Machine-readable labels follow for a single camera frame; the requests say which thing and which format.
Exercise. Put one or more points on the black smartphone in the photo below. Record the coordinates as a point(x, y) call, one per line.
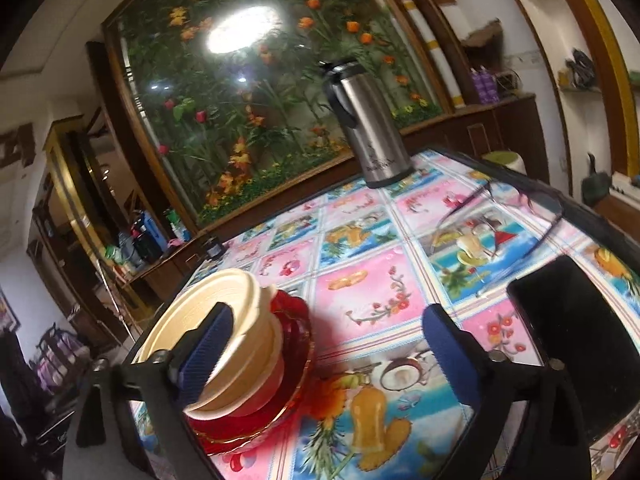
point(571, 321)

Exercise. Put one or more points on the eyeglasses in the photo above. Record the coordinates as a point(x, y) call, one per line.
point(497, 222)

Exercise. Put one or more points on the small black jar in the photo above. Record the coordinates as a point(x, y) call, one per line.
point(214, 247)

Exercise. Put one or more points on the stainless steel thermos jug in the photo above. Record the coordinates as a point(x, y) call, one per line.
point(365, 118)

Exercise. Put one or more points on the colourful patterned tablecloth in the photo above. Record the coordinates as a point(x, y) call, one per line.
point(358, 258)

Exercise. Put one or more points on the flower garden mural panel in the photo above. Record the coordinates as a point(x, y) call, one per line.
point(228, 93)

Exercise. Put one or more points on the white plastic bucket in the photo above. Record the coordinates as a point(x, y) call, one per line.
point(507, 159)

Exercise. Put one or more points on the beige plastic bowl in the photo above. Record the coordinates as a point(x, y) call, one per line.
point(251, 304)

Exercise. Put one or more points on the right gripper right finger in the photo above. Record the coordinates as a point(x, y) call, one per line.
point(462, 359)

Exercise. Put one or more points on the wooden sideboard counter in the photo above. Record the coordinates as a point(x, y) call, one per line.
point(513, 124)

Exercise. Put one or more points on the clothes drying rack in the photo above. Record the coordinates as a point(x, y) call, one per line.
point(61, 361)

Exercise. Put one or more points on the large red scalloped plate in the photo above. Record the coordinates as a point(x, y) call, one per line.
point(260, 409)

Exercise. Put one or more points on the blue plastic bottle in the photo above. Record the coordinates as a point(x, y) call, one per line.
point(152, 228)

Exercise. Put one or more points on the purple bottle pair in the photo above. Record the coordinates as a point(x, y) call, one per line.
point(485, 85)

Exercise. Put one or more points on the white paper bowl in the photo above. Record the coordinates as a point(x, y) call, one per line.
point(253, 386)

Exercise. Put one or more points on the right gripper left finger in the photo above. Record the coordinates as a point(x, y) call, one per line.
point(197, 352)

